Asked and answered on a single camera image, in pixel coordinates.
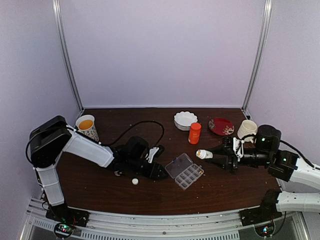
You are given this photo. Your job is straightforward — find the white scalloped ceramic bowl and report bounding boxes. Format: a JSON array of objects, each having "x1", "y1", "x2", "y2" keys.
[{"x1": 173, "y1": 111, "x2": 198, "y2": 131}]

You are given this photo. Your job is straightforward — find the clear plastic pill organizer box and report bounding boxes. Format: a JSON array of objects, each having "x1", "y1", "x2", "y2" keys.
[{"x1": 165, "y1": 153, "x2": 205, "y2": 190}]

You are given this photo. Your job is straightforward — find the white bottle cap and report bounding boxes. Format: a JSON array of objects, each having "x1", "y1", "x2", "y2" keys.
[{"x1": 131, "y1": 178, "x2": 139, "y2": 185}]

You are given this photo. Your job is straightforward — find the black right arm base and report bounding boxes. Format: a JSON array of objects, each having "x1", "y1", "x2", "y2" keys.
[{"x1": 239, "y1": 189, "x2": 283, "y2": 227}]

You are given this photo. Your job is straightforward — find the aluminium front rail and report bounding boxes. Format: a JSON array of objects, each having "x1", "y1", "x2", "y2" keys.
[{"x1": 17, "y1": 198, "x2": 311, "y2": 240}]

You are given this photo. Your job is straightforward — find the patterned mug with orange interior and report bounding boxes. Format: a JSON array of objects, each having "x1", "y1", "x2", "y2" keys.
[{"x1": 75, "y1": 114, "x2": 100, "y2": 142}]

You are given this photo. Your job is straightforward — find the right aluminium frame post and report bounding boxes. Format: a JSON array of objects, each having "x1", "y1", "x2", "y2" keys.
[{"x1": 241, "y1": 0, "x2": 273, "y2": 116}]

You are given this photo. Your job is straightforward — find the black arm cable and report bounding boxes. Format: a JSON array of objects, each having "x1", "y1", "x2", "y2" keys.
[
  {"x1": 278, "y1": 139, "x2": 320, "y2": 172},
  {"x1": 25, "y1": 120, "x2": 166, "y2": 166}
]

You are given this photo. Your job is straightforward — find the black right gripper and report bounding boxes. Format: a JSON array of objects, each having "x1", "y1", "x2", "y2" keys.
[{"x1": 204, "y1": 143, "x2": 272, "y2": 176}]

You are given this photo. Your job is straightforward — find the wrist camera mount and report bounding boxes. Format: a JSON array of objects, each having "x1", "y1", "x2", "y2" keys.
[
  {"x1": 145, "y1": 145, "x2": 165, "y2": 164},
  {"x1": 232, "y1": 137, "x2": 245, "y2": 161}
]

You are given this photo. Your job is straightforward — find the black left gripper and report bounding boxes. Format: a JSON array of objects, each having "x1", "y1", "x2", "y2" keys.
[{"x1": 127, "y1": 156, "x2": 169, "y2": 181}]

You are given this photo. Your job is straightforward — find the white pill bottle green label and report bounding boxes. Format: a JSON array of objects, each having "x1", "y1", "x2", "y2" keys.
[{"x1": 196, "y1": 149, "x2": 214, "y2": 160}]

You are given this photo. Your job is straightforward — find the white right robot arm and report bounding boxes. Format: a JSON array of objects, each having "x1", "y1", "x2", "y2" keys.
[{"x1": 196, "y1": 124, "x2": 320, "y2": 221}]

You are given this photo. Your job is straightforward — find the grey capped pill bottle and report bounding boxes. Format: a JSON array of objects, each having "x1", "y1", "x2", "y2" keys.
[{"x1": 114, "y1": 170, "x2": 124, "y2": 177}]

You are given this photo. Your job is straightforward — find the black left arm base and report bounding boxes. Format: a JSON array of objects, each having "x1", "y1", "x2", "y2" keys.
[{"x1": 42, "y1": 199, "x2": 90, "y2": 240}]

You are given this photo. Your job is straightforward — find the left aluminium frame post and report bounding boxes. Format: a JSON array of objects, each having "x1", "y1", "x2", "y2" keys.
[{"x1": 52, "y1": 0, "x2": 84, "y2": 113}]

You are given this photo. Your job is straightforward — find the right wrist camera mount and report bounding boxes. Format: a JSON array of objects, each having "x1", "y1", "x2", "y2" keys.
[{"x1": 232, "y1": 137, "x2": 245, "y2": 161}]

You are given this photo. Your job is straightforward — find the orange pill bottle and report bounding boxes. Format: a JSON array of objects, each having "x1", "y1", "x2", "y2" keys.
[{"x1": 188, "y1": 122, "x2": 202, "y2": 145}]

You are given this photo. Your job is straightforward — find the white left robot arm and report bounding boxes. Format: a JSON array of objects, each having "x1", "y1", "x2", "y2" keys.
[{"x1": 25, "y1": 115, "x2": 169, "y2": 222}]

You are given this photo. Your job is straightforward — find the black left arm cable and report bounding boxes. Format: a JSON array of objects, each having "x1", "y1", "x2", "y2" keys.
[{"x1": 25, "y1": 120, "x2": 166, "y2": 166}]

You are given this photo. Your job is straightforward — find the aluminium frame post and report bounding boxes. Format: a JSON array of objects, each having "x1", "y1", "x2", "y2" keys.
[
  {"x1": 241, "y1": 0, "x2": 273, "y2": 116},
  {"x1": 52, "y1": 0, "x2": 84, "y2": 113}
]

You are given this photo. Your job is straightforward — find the red floral plate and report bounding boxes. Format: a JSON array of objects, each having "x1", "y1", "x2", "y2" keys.
[{"x1": 208, "y1": 117, "x2": 235, "y2": 137}]

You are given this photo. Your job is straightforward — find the cream ribbed mug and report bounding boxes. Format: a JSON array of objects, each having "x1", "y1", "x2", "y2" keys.
[{"x1": 237, "y1": 119, "x2": 258, "y2": 139}]

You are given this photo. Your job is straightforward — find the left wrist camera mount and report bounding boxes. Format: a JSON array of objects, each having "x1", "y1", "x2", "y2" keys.
[{"x1": 145, "y1": 145, "x2": 165, "y2": 164}]

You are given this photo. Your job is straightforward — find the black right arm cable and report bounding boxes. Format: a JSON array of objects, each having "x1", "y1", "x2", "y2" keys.
[{"x1": 278, "y1": 139, "x2": 320, "y2": 172}]

